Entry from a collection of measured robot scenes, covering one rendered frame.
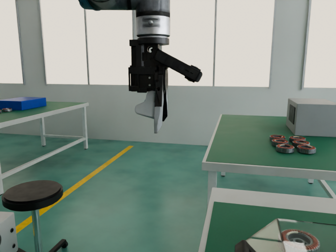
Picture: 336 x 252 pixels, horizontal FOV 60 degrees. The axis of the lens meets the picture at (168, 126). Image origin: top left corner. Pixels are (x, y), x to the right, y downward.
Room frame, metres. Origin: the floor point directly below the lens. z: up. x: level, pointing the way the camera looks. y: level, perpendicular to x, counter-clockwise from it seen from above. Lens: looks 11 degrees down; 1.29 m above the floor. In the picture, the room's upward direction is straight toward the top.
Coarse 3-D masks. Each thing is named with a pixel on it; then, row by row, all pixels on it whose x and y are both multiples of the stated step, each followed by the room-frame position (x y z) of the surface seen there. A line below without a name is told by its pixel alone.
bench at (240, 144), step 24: (240, 120) 2.97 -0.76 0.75; (264, 120) 2.97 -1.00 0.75; (216, 144) 2.01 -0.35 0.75; (240, 144) 2.01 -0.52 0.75; (264, 144) 2.01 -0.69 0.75; (312, 144) 2.01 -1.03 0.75; (216, 168) 1.61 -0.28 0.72; (240, 168) 1.57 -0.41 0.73; (264, 168) 1.54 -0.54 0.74; (288, 168) 1.52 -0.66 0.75; (312, 168) 1.51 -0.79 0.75
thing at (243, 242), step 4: (244, 240) 0.35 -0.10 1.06; (236, 244) 0.35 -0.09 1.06; (240, 244) 0.34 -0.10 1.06; (244, 244) 0.34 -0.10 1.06; (248, 244) 0.35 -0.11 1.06; (236, 248) 0.34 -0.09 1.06; (240, 248) 0.34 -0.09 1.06; (244, 248) 0.33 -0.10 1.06; (248, 248) 0.34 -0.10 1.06; (252, 248) 0.35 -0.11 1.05
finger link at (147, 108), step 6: (162, 90) 0.62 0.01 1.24; (150, 96) 0.63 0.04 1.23; (162, 96) 0.62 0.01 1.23; (144, 102) 0.62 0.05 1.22; (150, 102) 0.62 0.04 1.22; (162, 102) 0.62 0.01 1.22; (138, 108) 0.61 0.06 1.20; (144, 108) 0.61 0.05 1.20; (150, 108) 0.61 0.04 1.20; (156, 108) 0.60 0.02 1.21; (162, 108) 0.62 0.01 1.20; (144, 114) 0.61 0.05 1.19; (150, 114) 0.60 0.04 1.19; (156, 114) 0.60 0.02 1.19; (156, 120) 0.60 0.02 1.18; (156, 126) 0.60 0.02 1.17; (156, 132) 0.60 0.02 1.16
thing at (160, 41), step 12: (132, 48) 0.68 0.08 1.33; (144, 48) 0.66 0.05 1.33; (156, 48) 0.66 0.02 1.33; (132, 60) 0.68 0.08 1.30; (144, 60) 0.66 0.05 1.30; (132, 72) 0.64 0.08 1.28; (144, 72) 0.64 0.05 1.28; (156, 72) 0.64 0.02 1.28; (132, 84) 0.65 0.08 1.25; (144, 84) 0.64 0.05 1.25
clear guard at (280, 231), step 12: (264, 228) 0.40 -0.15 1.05; (276, 228) 0.38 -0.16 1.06; (288, 228) 0.38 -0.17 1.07; (300, 228) 0.38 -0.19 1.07; (312, 228) 0.38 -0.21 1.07; (324, 228) 0.38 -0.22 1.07; (252, 240) 0.40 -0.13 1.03; (264, 240) 0.38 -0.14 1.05; (276, 240) 0.36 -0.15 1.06; (288, 240) 0.35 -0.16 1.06; (300, 240) 0.35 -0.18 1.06; (312, 240) 0.35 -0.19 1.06; (324, 240) 0.35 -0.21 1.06
